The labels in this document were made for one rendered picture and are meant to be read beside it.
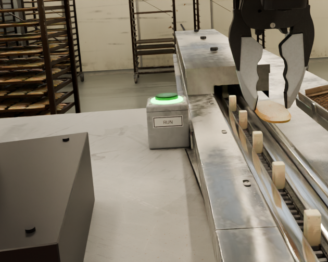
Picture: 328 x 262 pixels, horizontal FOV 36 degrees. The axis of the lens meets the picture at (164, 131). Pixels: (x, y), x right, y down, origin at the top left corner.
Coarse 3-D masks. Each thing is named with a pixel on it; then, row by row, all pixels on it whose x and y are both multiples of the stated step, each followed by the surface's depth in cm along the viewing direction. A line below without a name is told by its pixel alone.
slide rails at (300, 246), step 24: (216, 96) 110; (240, 96) 108; (240, 144) 74; (264, 144) 73; (264, 168) 63; (288, 168) 62; (264, 192) 55; (312, 192) 55; (288, 216) 49; (288, 240) 44
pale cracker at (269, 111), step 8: (264, 104) 62; (272, 104) 62; (280, 104) 62; (256, 112) 61; (264, 112) 59; (272, 112) 58; (280, 112) 58; (288, 112) 58; (264, 120) 58; (272, 120) 57; (280, 120) 57; (288, 120) 57
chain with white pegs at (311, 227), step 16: (224, 96) 113; (240, 112) 85; (256, 144) 72; (272, 176) 60; (288, 192) 57; (288, 208) 54; (304, 224) 46; (320, 224) 45; (320, 240) 45; (320, 256) 44
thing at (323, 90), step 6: (306, 90) 84; (312, 90) 84; (318, 90) 84; (324, 90) 84; (300, 96) 83; (306, 96) 80; (312, 96) 84; (324, 96) 82; (306, 102) 80; (324, 102) 79; (318, 108) 73; (324, 108) 75; (324, 114) 71
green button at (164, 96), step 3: (162, 93) 87; (165, 93) 87; (168, 93) 86; (171, 93) 86; (174, 93) 86; (156, 96) 85; (159, 96) 84; (162, 96) 84; (165, 96) 84; (168, 96) 84; (171, 96) 84; (174, 96) 84; (177, 96) 84; (156, 99) 84; (159, 99) 84; (162, 99) 83; (165, 99) 83; (168, 99) 83; (171, 99) 84; (174, 99) 84
